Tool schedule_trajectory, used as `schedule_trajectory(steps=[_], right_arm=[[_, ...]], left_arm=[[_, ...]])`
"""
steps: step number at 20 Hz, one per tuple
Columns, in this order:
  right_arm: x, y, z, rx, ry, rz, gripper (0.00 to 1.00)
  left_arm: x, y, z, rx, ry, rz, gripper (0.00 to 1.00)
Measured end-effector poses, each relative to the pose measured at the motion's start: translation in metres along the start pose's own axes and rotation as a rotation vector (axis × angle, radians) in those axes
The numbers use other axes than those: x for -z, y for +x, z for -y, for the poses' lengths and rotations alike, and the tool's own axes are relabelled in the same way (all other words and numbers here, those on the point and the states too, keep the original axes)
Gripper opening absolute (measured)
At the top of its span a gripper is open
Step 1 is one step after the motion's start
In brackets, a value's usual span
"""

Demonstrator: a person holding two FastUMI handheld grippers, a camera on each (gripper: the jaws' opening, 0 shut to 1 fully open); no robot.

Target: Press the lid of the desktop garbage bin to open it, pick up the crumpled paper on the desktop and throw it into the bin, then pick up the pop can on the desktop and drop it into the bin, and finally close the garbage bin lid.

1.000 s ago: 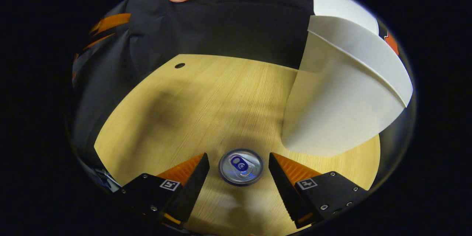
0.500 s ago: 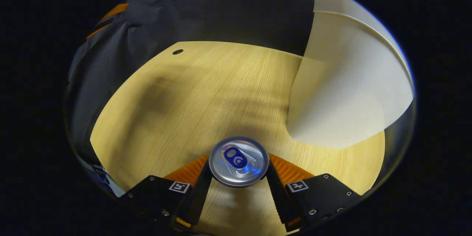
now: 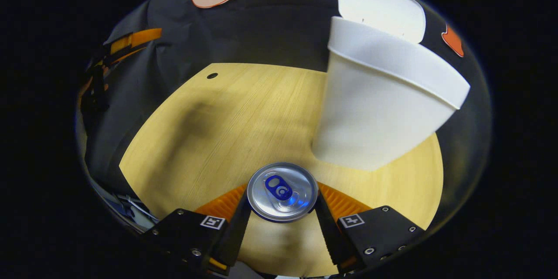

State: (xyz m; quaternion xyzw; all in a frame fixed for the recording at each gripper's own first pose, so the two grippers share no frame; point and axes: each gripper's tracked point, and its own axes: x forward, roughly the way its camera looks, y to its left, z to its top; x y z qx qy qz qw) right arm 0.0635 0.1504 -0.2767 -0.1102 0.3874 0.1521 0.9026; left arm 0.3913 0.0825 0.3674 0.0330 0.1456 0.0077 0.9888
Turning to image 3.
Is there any tangle of cables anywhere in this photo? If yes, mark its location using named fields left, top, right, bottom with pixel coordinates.
left=92, top=179, right=160, bottom=232

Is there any black backdrop cloth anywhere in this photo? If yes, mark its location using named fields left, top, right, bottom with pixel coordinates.
left=78, top=0, right=493, bottom=210

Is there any blue pop can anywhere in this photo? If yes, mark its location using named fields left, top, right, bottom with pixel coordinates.
left=246, top=162, right=320, bottom=224

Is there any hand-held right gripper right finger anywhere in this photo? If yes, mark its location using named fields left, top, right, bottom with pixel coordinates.
left=314, top=182, right=426, bottom=273

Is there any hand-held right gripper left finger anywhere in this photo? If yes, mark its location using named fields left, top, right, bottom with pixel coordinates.
left=139, top=183, right=253, bottom=276

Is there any white desktop garbage bin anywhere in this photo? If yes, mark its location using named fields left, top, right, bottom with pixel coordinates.
left=311, top=0, right=472, bottom=172

